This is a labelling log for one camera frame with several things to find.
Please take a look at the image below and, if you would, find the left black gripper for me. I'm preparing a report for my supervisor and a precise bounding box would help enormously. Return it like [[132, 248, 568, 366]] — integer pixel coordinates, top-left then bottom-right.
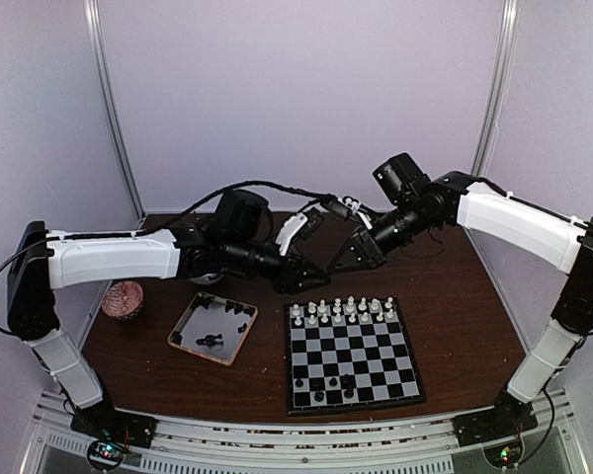
[[224, 234, 331, 294]]

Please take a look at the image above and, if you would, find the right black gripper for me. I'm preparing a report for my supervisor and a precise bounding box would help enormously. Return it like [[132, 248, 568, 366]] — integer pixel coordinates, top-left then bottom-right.
[[328, 197, 437, 274]]

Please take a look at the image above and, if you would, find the black grey chessboard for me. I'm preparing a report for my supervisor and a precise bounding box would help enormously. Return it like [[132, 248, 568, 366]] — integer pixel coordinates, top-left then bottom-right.
[[284, 296, 427, 416]]

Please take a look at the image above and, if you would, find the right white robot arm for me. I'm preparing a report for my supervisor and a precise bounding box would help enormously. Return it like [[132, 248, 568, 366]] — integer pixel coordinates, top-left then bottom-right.
[[328, 153, 593, 436]]

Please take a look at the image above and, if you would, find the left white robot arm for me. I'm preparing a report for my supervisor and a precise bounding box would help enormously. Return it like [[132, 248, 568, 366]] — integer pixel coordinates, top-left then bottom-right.
[[7, 188, 330, 438]]

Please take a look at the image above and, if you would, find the white ceramic bowl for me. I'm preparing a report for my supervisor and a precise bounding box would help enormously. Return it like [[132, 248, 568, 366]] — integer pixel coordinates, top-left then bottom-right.
[[189, 274, 223, 286]]

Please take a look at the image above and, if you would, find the wooden rimmed black tray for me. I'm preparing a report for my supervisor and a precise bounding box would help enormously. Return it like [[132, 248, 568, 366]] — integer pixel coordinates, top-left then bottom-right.
[[167, 291, 258, 366]]

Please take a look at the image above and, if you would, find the red patterned bowl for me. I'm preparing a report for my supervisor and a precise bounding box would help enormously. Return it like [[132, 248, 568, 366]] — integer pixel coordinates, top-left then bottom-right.
[[101, 280, 144, 321]]

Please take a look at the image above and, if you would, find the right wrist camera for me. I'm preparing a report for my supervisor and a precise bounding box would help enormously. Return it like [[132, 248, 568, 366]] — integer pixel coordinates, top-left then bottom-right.
[[321, 197, 373, 230]]

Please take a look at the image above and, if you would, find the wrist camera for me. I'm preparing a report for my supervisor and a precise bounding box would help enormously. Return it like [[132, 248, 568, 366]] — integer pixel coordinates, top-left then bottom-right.
[[321, 197, 373, 230], [275, 208, 323, 255]]

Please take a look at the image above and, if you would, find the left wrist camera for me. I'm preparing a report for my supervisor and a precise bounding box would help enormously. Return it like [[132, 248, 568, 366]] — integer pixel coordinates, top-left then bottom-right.
[[275, 208, 323, 255]]

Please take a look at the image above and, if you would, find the aluminium front rail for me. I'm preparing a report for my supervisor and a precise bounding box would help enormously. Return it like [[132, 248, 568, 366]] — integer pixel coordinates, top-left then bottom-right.
[[19, 387, 589, 474]]

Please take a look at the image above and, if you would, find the right aluminium frame post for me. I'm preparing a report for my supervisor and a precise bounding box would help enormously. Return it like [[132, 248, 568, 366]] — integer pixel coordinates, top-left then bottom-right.
[[471, 0, 521, 176]]

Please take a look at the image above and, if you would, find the aluminium frame post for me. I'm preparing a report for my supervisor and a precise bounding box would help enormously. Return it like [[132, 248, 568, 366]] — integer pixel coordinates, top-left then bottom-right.
[[83, 0, 146, 220], [471, 0, 521, 176]]

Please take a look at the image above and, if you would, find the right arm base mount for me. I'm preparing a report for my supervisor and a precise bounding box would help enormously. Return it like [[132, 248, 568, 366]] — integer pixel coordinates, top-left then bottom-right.
[[452, 408, 538, 470]]

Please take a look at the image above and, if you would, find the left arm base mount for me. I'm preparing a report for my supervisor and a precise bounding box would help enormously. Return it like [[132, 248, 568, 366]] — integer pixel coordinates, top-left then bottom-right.
[[70, 412, 157, 473]]

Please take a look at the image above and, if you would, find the left aluminium frame post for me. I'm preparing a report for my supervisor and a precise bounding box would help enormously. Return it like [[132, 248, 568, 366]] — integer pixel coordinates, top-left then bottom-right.
[[83, 0, 146, 220]]

